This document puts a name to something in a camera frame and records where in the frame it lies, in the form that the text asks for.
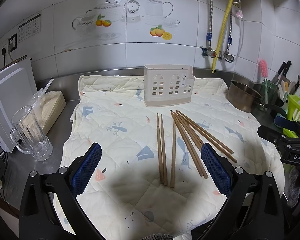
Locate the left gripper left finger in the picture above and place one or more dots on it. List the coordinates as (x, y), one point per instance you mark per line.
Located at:
(38, 218)

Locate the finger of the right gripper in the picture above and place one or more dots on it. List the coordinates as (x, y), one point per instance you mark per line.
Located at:
(277, 138)

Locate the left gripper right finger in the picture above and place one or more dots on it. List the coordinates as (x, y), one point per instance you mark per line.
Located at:
(253, 207)

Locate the wooden chopstick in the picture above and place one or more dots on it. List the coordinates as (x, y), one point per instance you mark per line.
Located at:
(190, 144)
(159, 151)
(163, 149)
(211, 141)
(187, 144)
(218, 142)
(172, 180)

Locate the green plastic dish rack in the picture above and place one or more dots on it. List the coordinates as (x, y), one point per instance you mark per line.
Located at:
(292, 107)

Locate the green glass jar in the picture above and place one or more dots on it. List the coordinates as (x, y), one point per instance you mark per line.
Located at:
(268, 91)

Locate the steel saucepan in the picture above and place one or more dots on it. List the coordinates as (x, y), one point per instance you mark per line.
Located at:
(247, 99)

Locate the pink bottle brush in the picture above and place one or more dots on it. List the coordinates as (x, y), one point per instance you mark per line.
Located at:
(263, 67)

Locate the clear glass mug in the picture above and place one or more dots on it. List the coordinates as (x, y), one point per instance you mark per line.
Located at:
(28, 136)

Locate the cream quilted patterned mat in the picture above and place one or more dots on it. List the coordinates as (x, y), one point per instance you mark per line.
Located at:
(124, 198)

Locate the beige plastic utensil holder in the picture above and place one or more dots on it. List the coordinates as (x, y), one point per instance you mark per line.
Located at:
(168, 84)

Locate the white cutting board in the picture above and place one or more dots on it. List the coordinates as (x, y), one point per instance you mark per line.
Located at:
(17, 87)

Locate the black handled kitchen knife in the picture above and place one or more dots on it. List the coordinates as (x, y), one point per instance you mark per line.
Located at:
(283, 70)

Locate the wall valve right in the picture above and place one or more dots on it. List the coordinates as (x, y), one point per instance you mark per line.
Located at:
(226, 57)

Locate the wall valve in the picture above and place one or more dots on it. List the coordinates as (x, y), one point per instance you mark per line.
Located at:
(208, 52)
(226, 57)

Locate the wall valve left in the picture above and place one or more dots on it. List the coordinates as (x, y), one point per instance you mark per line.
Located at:
(208, 52)

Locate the wall power socket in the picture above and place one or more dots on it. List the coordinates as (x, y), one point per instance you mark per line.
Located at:
(12, 43)

